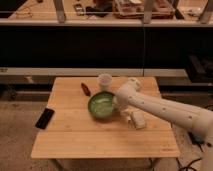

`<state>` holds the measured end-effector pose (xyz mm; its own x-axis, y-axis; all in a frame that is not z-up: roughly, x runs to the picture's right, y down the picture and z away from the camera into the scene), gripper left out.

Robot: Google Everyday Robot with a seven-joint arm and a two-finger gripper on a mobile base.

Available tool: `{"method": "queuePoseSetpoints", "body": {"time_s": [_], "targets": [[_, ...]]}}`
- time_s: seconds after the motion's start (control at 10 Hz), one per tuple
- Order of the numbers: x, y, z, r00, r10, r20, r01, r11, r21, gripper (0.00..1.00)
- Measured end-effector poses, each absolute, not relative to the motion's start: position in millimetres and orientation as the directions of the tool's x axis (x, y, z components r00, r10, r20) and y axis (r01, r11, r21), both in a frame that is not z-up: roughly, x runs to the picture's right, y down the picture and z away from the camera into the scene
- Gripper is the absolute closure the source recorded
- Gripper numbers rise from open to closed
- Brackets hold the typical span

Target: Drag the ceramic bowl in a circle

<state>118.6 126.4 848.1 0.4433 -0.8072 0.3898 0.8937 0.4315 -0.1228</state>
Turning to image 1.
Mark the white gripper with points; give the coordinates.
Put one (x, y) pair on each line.
(120, 99)

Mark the green ceramic bowl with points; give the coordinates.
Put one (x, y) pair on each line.
(100, 105)

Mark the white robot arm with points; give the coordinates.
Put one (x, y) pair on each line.
(194, 119)

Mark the clear plastic cup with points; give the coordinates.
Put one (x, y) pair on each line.
(104, 81)

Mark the wooden table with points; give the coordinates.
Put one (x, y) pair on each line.
(72, 132)

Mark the black box on right shelf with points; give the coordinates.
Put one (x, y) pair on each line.
(199, 70)

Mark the black smartphone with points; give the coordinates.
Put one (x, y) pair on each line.
(44, 118)

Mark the tray of items on shelf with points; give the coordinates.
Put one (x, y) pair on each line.
(136, 8)

